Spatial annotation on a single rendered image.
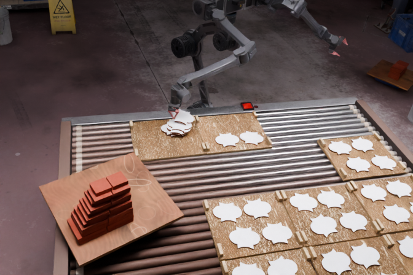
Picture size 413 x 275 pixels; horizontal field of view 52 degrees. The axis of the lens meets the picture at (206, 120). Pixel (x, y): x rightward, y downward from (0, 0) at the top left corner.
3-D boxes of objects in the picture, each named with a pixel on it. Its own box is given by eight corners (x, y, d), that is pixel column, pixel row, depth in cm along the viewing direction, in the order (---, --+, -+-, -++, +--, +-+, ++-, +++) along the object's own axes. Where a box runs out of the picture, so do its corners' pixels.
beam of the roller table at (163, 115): (62, 124, 265) (61, 117, 262) (353, 103, 315) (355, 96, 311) (62, 133, 259) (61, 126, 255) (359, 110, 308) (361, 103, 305)
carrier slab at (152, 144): (129, 124, 261) (128, 122, 260) (193, 119, 271) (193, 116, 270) (135, 162, 235) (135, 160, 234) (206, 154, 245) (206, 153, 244)
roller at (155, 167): (72, 176, 228) (71, 169, 226) (383, 144, 275) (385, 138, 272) (72, 183, 225) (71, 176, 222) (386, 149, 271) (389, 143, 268)
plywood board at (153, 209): (39, 189, 200) (39, 186, 199) (133, 154, 225) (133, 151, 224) (79, 267, 169) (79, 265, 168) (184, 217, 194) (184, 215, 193)
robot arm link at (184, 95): (187, 84, 253) (183, 75, 246) (199, 93, 247) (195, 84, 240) (173, 97, 250) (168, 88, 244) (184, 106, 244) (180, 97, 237)
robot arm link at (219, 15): (262, 54, 252) (259, 43, 244) (243, 67, 251) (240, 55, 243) (223, 19, 279) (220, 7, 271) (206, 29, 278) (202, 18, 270)
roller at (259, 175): (72, 196, 217) (70, 190, 214) (396, 159, 264) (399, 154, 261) (72, 204, 213) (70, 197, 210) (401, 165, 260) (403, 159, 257)
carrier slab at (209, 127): (193, 119, 271) (193, 116, 270) (253, 114, 281) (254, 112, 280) (206, 155, 245) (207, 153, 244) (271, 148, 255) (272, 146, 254)
